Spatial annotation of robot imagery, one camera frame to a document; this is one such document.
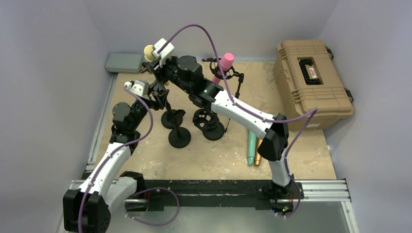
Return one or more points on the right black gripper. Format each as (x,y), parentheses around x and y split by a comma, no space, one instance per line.
(159,74)

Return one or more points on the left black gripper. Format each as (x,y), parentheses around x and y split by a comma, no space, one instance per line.
(157,105)

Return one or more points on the yellow microphone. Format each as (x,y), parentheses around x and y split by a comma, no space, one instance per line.
(148,53)

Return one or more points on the clip round-base stand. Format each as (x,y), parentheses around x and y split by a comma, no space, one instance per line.
(179,137)
(166,117)

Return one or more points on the shock mount round-base stand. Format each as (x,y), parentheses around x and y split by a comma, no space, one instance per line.
(209,124)

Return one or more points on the teal microphone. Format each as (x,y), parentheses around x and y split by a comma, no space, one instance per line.
(252,142)

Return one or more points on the gold microphone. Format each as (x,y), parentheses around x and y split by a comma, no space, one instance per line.
(257,160)

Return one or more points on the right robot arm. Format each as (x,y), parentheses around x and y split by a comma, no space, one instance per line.
(187,74)

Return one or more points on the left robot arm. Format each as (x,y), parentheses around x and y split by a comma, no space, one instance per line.
(89,207)

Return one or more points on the pink microphone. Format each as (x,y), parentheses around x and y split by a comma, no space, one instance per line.
(221,67)

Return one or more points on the grey pouch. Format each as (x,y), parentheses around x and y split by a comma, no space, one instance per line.
(124,63)

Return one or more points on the tan hard case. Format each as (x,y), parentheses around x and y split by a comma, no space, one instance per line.
(306,78)

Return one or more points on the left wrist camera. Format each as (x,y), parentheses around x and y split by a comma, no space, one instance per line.
(138,87)

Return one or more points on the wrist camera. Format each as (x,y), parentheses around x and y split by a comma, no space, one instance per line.
(162,50)
(138,87)

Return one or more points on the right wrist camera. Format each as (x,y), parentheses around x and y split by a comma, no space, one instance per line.
(162,50)

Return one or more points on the black mounting base rail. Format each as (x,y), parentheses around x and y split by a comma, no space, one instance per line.
(257,194)

